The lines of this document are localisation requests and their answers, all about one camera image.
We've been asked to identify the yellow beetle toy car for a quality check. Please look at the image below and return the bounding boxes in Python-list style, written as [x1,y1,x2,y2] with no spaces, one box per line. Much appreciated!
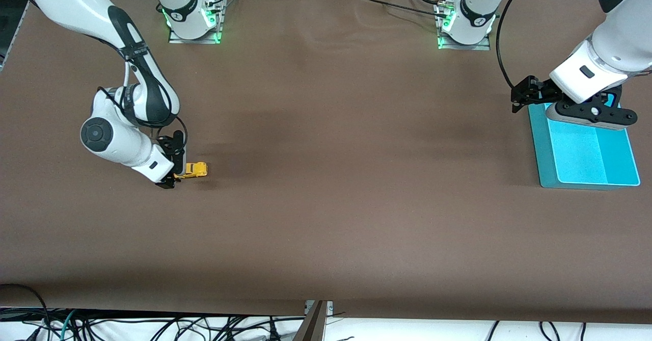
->
[174,162,209,179]

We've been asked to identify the cyan plastic bin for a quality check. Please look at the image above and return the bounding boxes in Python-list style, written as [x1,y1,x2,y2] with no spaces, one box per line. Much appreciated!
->
[528,89,641,190]

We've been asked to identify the brown table cover sheet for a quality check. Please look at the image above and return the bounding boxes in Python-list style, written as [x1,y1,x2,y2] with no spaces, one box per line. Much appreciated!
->
[0,0,652,325]

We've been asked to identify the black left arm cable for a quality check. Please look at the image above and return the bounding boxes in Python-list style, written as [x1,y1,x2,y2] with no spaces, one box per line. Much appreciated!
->
[497,0,538,90]

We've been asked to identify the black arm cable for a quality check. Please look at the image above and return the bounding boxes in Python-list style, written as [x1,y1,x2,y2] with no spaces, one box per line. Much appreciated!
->
[96,30,189,150]
[497,0,538,90]

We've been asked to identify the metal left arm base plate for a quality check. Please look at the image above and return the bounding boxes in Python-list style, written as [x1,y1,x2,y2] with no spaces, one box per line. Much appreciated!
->
[437,2,493,51]

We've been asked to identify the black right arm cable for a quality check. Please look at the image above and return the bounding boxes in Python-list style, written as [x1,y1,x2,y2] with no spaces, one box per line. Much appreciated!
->
[96,30,189,150]

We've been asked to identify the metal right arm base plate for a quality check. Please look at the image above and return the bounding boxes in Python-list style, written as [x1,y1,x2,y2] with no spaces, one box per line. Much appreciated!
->
[168,0,225,45]

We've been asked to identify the tangled black floor cables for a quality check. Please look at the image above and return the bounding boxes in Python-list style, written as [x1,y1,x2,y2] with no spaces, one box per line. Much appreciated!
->
[76,313,287,341]

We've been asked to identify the black cable across table edge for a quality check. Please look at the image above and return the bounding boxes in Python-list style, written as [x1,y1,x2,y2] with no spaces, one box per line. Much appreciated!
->
[351,0,451,20]

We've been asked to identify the black looped floor cable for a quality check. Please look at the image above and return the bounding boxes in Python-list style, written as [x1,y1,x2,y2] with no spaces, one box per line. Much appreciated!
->
[0,283,52,341]

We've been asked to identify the teal floor cable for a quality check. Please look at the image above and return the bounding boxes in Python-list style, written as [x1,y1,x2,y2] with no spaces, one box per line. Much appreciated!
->
[59,309,78,341]

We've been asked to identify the grey angled post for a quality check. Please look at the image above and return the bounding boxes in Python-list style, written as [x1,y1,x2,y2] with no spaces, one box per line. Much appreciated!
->
[292,300,329,341]

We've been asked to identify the small metal bracket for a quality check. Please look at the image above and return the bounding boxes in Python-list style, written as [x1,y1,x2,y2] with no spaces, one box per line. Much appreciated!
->
[304,300,335,317]

